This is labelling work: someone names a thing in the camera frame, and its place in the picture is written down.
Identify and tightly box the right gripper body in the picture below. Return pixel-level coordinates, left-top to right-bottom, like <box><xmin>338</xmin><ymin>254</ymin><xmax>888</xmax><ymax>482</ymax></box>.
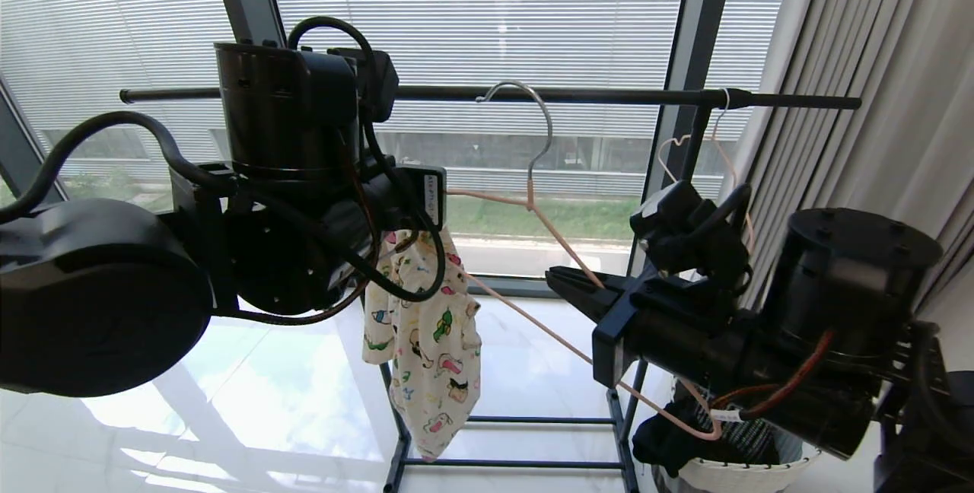
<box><xmin>592</xmin><ymin>280</ymin><xmax>769</xmax><ymax>412</ymax></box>

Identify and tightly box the beige curtain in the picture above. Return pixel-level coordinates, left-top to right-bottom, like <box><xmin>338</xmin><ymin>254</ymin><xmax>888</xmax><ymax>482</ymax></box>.
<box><xmin>742</xmin><ymin>0</ymin><xmax>974</xmax><ymax>372</ymax></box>

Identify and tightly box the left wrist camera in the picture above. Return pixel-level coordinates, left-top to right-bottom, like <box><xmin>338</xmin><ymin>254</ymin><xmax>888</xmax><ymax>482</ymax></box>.
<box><xmin>327</xmin><ymin>46</ymin><xmax>400</xmax><ymax>125</ymax></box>

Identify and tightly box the pink clothes hanger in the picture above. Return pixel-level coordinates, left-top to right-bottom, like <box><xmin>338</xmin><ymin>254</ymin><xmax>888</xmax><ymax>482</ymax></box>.
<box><xmin>445</xmin><ymin>81</ymin><xmax>724</xmax><ymax>442</ymax></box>
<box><xmin>657</xmin><ymin>109</ymin><xmax>756</xmax><ymax>254</ymax></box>

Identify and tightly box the white laundry basket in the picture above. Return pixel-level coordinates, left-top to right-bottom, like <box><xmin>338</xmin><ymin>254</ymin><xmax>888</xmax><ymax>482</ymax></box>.
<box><xmin>653</xmin><ymin>383</ymin><xmax>824</xmax><ymax>493</ymax></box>

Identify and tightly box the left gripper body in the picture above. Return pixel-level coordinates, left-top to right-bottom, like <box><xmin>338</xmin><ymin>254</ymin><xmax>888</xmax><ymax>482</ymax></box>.
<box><xmin>224</xmin><ymin>164</ymin><xmax>448</xmax><ymax>316</ymax></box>

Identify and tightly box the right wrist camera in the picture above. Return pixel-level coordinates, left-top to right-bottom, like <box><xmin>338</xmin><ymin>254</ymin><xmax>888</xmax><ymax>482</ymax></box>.
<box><xmin>630</xmin><ymin>180</ymin><xmax>756</xmax><ymax>304</ymax></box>

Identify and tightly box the black cable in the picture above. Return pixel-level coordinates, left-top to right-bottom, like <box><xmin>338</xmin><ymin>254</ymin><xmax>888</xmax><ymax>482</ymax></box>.
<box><xmin>288</xmin><ymin>16</ymin><xmax>447</xmax><ymax>326</ymax></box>
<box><xmin>0</xmin><ymin>111</ymin><xmax>229</xmax><ymax>224</ymax></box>
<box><xmin>704</xmin><ymin>183</ymin><xmax>756</xmax><ymax>296</ymax></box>

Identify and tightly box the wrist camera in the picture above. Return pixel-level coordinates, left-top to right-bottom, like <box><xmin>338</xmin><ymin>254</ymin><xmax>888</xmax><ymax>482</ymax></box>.
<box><xmin>327</xmin><ymin>46</ymin><xmax>400</xmax><ymax>125</ymax></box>
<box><xmin>630</xmin><ymin>180</ymin><xmax>756</xmax><ymax>304</ymax></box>

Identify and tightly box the cream printed garment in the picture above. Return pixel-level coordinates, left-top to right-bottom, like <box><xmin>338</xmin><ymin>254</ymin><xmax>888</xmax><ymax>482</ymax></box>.
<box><xmin>361</xmin><ymin>228</ymin><xmax>482</xmax><ymax>462</ymax></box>

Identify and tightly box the black clothes rack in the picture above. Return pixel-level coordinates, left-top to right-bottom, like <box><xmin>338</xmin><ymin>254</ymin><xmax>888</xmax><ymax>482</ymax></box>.
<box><xmin>119</xmin><ymin>86</ymin><xmax>863</xmax><ymax>493</ymax></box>

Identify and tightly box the window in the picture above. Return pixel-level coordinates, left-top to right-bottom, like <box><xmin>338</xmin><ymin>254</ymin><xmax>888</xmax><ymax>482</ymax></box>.
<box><xmin>0</xmin><ymin>0</ymin><xmax>800</xmax><ymax>300</ymax></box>

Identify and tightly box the black garment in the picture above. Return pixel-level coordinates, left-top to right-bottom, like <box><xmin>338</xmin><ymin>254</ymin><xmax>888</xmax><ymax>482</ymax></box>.
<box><xmin>632</xmin><ymin>386</ymin><xmax>781</xmax><ymax>479</ymax></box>

